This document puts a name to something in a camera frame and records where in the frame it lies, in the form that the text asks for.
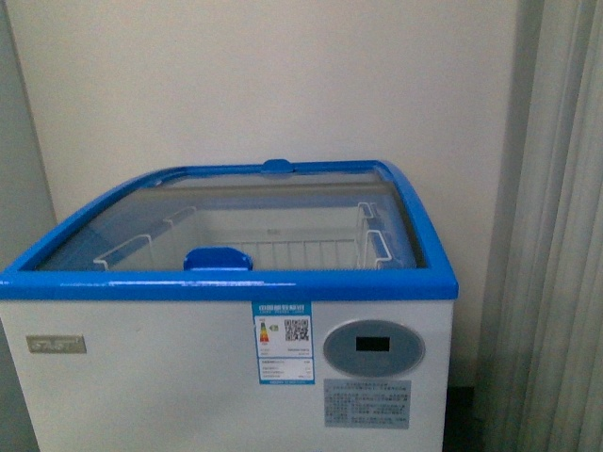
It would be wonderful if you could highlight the rear glass lid blue handle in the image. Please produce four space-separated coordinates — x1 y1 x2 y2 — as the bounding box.
156 159 390 188

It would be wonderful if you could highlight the grey pleated curtain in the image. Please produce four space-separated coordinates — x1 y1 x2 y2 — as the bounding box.
475 1 602 451

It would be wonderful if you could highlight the white chest freezer blue rim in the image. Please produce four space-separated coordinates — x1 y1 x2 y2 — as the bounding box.
1 161 458 451

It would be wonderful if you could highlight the white cabinet at left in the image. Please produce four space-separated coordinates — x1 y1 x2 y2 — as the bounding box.
1 2 56 451

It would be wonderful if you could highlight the sliding glass lid blue handle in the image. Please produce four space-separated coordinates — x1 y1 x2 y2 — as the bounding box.
41 183 424 271

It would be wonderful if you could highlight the white wire freezer basket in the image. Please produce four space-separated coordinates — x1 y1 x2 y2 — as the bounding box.
92 202 394 271

